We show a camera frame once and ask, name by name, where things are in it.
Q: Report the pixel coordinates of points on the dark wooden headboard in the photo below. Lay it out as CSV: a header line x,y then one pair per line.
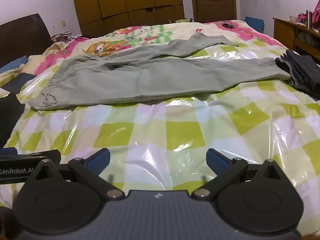
x,y
22,37

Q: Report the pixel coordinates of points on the pink cloth pile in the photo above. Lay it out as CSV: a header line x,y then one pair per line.
x,y
315,12

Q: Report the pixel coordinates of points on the brown wooden wardrobe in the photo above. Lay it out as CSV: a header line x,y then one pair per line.
x,y
125,0

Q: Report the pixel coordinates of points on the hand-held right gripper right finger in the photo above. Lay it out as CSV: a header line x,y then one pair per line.
x,y
216,161

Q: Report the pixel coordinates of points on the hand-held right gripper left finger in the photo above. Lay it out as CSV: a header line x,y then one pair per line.
x,y
98,161

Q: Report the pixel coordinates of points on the grey-green pants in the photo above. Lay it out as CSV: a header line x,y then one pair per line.
x,y
125,80

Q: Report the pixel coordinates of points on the dark navy flat cloth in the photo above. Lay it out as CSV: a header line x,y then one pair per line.
x,y
17,82

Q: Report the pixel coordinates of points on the small dark cloth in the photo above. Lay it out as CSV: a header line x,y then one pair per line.
x,y
228,25

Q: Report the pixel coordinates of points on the black folded cloth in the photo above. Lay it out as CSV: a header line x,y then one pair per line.
x,y
10,115

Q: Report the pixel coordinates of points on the striped cloth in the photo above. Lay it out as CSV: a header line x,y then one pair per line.
x,y
63,36

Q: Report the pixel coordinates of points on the blue pillow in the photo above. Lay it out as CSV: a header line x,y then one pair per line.
x,y
15,63

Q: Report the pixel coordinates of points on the dark grey folded pants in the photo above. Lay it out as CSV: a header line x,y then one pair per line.
x,y
305,70

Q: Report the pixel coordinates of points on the brown wooden door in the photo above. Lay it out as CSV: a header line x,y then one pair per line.
x,y
212,0

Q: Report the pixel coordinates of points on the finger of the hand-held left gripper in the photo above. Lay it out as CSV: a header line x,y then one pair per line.
x,y
8,151
53,157

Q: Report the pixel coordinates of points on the metal bottle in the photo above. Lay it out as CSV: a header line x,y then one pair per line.
x,y
309,20

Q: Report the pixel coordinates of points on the blue foam mat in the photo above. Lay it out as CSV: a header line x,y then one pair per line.
x,y
255,24

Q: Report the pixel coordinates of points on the cartoon printed checkered quilt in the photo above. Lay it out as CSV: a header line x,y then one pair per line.
x,y
175,130

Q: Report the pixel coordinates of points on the wooden headboard shelf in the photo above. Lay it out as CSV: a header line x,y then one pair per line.
x,y
283,32

